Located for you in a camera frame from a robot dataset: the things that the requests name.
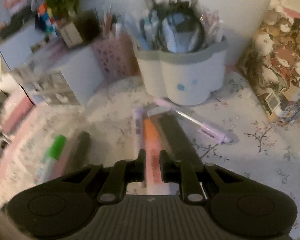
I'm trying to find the black pencil case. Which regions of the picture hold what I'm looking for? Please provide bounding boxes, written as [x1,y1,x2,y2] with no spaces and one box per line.
[147,107,204,171]

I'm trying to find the orange pink highlighter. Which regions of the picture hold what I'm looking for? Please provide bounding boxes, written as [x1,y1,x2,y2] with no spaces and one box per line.
[143,119,170,195]

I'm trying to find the black marker pen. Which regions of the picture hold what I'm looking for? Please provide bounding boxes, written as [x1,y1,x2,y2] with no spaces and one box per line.
[64,131,91,174]

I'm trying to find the purple clear pen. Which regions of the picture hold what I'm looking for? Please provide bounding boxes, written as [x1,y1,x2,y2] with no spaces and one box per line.
[154,98,233,144]

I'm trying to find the pale pink pen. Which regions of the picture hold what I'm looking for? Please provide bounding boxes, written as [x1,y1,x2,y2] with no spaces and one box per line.
[134,107,144,151]

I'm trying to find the green cap highlighter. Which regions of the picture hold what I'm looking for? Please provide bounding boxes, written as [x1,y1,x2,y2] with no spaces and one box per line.
[34,134,67,185]

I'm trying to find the floral table cloth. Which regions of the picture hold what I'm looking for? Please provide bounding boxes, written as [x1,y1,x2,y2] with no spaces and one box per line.
[5,71,300,230]

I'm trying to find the white flower-shaped pen holder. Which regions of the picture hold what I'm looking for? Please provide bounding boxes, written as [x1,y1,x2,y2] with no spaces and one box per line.
[134,36,228,106]

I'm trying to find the white drawer organizer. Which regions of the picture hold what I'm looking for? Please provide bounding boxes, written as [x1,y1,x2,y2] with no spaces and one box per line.
[12,46,105,105]

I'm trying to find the pink perforated pen cup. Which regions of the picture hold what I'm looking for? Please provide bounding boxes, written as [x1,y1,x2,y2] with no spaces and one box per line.
[92,34,139,80]

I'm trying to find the black magnifying glass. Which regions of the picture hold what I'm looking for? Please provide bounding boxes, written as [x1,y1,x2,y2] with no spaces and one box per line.
[158,12,205,54]

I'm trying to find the cartoon cover book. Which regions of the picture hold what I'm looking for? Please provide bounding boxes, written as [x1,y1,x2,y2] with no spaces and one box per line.
[238,0,300,124]

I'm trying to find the framed calligraphy planter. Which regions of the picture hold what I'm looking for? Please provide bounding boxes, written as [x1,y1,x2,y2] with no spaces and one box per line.
[59,10,101,48]

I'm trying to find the white storage box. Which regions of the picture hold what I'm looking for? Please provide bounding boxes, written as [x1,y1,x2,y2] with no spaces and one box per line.
[0,23,45,70]

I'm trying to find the colourful rubik cube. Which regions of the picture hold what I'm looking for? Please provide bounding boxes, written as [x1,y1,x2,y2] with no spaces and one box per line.
[35,2,57,36]

